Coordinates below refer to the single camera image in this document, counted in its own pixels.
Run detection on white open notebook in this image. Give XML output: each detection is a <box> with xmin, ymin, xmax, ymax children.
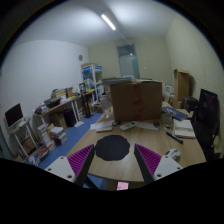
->
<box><xmin>173</xmin><ymin>120</ymin><xmax>195</xmax><ymax>138</ymax></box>

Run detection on black marker pen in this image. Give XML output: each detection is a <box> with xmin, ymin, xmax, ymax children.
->
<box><xmin>166</xmin><ymin>132</ymin><xmax>183</xmax><ymax>144</ymax></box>

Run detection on black office chair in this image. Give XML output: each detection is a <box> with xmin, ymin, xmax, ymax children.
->
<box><xmin>192</xmin><ymin>89</ymin><xmax>220</xmax><ymax>161</ymax></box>

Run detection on white remote control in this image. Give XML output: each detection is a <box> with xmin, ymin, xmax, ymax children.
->
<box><xmin>120</xmin><ymin>121</ymin><xmax>136</xmax><ymax>131</ymax></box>

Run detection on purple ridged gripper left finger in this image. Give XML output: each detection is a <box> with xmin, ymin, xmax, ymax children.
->
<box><xmin>44</xmin><ymin>143</ymin><xmax>96</xmax><ymax>188</ymax></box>

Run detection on wooden side desk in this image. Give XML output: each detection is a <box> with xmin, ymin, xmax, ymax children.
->
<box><xmin>33</xmin><ymin>90</ymin><xmax>94</xmax><ymax>124</ymax></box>

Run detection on ceiling fluorescent light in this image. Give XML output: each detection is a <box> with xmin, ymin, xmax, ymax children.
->
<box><xmin>101</xmin><ymin>14</ymin><xmax>116</xmax><ymax>31</ymax></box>

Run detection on large brown cardboard box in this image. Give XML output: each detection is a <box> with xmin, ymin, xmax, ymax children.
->
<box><xmin>110</xmin><ymin>81</ymin><xmax>162</xmax><ymax>121</ymax></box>

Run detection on glass door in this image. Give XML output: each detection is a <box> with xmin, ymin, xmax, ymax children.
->
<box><xmin>117</xmin><ymin>44</ymin><xmax>139</xmax><ymax>78</ymax></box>

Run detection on tall cardboard box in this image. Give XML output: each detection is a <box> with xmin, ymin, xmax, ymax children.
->
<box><xmin>174</xmin><ymin>69</ymin><xmax>189</xmax><ymax>101</ymax></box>

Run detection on round black mouse pad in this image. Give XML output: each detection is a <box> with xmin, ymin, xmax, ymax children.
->
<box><xmin>95</xmin><ymin>135</ymin><xmax>130</xmax><ymax>161</ymax></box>

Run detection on pink sticky note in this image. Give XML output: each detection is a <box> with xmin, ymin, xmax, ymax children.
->
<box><xmin>117</xmin><ymin>182</ymin><xmax>129</xmax><ymax>191</ymax></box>

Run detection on white papers on table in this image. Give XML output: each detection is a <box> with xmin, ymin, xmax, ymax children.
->
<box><xmin>90</xmin><ymin>121</ymin><xmax>113</xmax><ymax>133</ymax></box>

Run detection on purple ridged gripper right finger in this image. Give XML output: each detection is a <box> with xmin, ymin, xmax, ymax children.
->
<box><xmin>133</xmin><ymin>143</ymin><xmax>184</xmax><ymax>185</ymax></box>

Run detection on computer monitor on stand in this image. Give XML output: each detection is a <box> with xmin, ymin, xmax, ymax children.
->
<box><xmin>5</xmin><ymin>104</ymin><xmax>23</xmax><ymax>127</ymax></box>

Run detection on dark blue book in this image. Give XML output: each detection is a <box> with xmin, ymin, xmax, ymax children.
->
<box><xmin>162</xmin><ymin>107</ymin><xmax>188</xmax><ymax>121</ymax></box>

